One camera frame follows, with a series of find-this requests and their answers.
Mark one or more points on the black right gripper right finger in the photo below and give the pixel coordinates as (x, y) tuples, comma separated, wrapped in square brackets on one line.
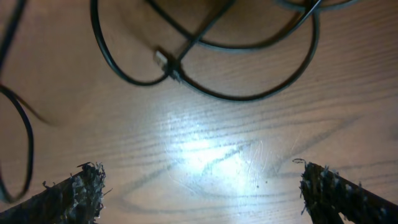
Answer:
[(329, 198)]

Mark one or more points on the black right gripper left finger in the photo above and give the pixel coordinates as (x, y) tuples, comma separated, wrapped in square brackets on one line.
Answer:
[(77, 199)]

